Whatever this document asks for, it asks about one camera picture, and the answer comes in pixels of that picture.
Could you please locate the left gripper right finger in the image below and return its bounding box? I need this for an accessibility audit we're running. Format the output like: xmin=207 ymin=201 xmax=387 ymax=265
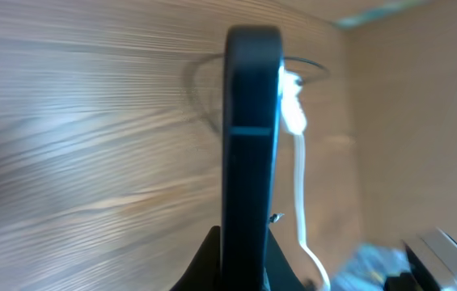
xmin=266 ymin=230 xmax=306 ymax=291

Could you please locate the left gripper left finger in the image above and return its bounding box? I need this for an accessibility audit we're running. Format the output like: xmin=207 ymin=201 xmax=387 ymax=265
xmin=171 ymin=226 xmax=221 ymax=291

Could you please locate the black USB charging cable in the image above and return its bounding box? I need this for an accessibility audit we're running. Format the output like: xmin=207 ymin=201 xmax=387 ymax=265
xmin=183 ymin=54 xmax=331 ymax=134

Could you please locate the Samsung Galaxy smartphone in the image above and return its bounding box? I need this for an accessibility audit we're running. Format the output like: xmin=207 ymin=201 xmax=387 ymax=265
xmin=220 ymin=25 xmax=283 ymax=290

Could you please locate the white power strip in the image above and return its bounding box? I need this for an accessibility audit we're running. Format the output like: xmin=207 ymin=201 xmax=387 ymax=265
xmin=279 ymin=66 xmax=307 ymax=135

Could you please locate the white power strip cord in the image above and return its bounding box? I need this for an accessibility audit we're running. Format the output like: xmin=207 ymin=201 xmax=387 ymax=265
xmin=293 ymin=133 xmax=332 ymax=291

